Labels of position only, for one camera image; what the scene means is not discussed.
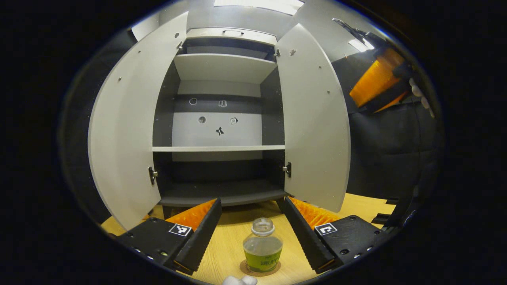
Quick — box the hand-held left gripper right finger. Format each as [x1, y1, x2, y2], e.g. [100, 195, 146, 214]
[282, 196, 391, 274]

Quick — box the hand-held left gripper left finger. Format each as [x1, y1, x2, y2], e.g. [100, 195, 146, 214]
[117, 198, 222, 276]

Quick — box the clear bottle with green label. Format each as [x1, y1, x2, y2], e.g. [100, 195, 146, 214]
[242, 217, 284, 273]

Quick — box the round brown coaster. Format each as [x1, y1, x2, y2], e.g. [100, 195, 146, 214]
[240, 259, 282, 277]

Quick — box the white cabinet door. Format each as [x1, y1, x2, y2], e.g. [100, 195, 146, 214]
[88, 11, 189, 231]
[276, 23, 351, 213]

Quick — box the white cabinet drawer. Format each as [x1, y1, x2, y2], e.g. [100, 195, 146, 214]
[186, 28, 278, 46]

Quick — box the rectangular ceiling light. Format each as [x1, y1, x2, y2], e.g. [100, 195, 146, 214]
[214, 0, 304, 15]
[349, 38, 375, 52]

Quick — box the black backdrop cloth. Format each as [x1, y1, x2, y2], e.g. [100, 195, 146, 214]
[61, 30, 441, 228]

